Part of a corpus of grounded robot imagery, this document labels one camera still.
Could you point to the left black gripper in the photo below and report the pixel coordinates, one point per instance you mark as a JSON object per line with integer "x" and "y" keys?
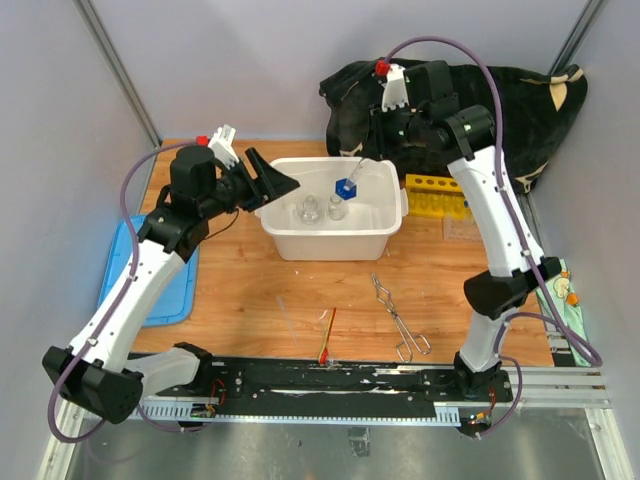
{"x": 270, "y": 183}

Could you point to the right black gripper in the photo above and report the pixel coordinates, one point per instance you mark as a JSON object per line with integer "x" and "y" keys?
{"x": 378, "y": 125}

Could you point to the glass conical flask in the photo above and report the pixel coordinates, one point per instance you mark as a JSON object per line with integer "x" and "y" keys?
{"x": 309, "y": 210}

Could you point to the white plastic bin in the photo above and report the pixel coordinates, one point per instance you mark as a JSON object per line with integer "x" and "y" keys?
{"x": 373, "y": 216}

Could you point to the small glass beaker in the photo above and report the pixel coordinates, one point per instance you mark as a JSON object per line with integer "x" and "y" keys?
{"x": 337, "y": 208}

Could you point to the yellow test tube rack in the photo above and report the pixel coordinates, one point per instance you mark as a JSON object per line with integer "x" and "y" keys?
{"x": 435, "y": 197}

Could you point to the clear plastic tube rack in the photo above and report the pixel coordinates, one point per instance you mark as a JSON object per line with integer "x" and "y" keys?
{"x": 460, "y": 229}

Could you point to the metal crucible tongs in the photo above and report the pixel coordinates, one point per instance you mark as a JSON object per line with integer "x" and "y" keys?
{"x": 409, "y": 342}

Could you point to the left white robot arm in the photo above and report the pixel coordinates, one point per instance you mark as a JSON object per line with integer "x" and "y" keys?
{"x": 94, "y": 371}

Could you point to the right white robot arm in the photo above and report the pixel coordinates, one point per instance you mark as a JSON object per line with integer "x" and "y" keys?
{"x": 516, "y": 262}

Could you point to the black floral blanket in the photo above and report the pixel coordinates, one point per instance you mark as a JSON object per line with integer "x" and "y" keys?
{"x": 538, "y": 112}

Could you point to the clear plastic pipette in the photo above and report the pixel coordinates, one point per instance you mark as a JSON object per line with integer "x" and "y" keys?
{"x": 288, "y": 320}

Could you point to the green cartoon cloth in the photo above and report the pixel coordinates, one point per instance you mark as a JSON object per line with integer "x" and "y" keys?
{"x": 568, "y": 305}

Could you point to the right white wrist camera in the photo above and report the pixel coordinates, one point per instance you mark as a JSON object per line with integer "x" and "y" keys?
{"x": 395, "y": 94}

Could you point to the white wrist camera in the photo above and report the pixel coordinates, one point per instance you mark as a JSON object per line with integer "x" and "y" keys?
{"x": 395, "y": 94}
{"x": 221, "y": 143}

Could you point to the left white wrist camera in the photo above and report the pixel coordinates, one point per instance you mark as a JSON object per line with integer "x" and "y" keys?
{"x": 221, "y": 143}

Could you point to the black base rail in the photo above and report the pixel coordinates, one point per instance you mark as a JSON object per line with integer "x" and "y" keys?
{"x": 263, "y": 388}

